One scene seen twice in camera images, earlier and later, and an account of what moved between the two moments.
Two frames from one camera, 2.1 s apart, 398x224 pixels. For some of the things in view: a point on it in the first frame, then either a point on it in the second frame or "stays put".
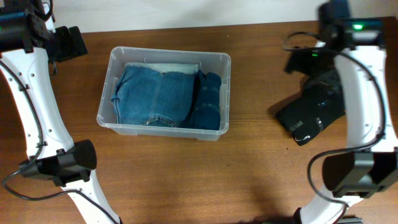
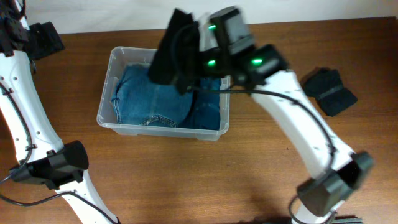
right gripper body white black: [310, 63] -> [215, 63]
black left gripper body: [66, 45] -> [45, 42]
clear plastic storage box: [158, 91] stays put
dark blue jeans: [147, 96] stays put
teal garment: [205, 109] stays put
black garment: [322, 103] -> [176, 60]
